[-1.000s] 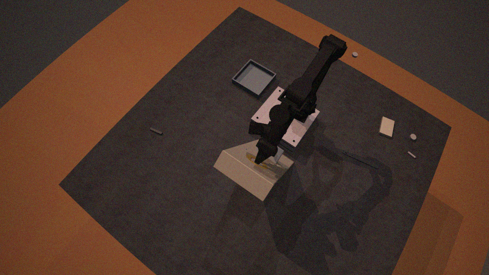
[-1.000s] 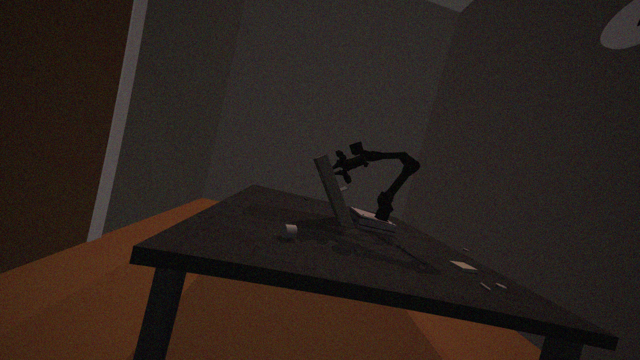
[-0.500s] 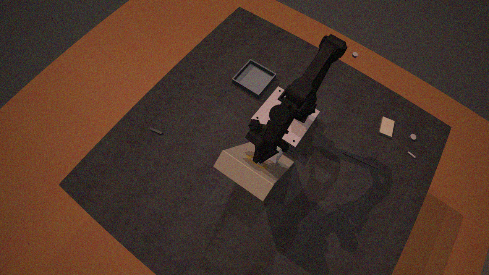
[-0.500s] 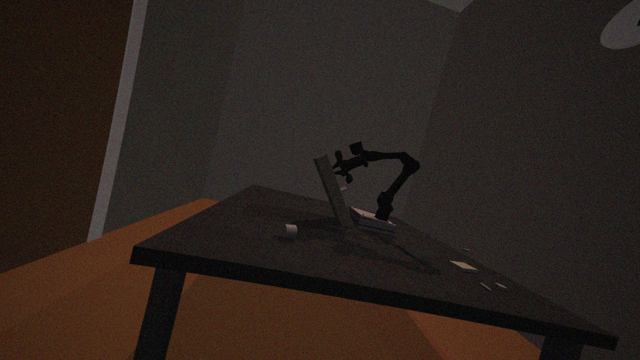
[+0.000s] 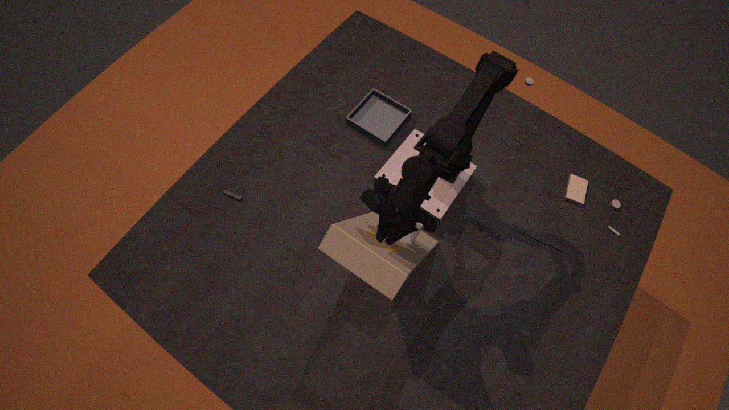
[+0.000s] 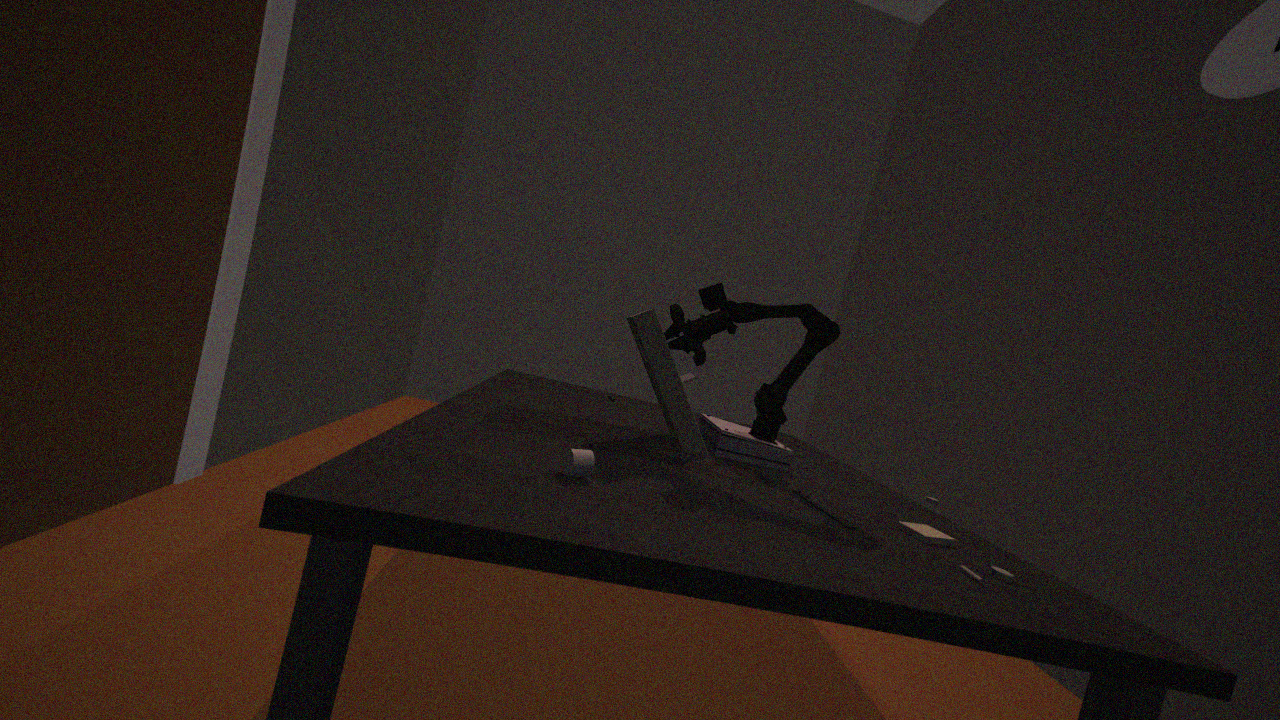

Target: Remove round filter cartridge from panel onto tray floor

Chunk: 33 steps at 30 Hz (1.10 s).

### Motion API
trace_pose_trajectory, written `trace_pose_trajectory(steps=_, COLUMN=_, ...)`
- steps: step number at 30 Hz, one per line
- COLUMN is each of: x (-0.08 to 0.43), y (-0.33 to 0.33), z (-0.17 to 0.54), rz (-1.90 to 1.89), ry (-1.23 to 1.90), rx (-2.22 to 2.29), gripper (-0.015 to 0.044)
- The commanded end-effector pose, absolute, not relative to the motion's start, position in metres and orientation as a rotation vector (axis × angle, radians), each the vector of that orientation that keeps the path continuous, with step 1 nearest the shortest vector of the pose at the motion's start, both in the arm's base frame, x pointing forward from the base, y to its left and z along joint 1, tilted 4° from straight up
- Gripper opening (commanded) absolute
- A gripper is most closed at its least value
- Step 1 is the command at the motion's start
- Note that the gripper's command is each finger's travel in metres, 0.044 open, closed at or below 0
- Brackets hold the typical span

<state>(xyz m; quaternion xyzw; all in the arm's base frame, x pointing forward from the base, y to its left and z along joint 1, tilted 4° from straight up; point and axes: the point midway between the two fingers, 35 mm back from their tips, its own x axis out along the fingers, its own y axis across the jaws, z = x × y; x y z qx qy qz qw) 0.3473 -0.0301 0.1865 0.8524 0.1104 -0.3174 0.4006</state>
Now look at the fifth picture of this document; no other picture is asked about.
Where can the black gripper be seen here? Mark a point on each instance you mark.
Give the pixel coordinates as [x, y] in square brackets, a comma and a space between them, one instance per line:
[396, 224]

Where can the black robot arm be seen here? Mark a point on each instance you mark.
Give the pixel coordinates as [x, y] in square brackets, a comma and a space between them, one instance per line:
[448, 144]

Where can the tan rectangular block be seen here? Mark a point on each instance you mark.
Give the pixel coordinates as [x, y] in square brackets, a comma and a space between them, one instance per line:
[576, 189]

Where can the dark grey rectangular bar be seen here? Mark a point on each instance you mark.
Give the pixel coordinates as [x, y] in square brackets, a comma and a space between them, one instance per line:
[232, 195]

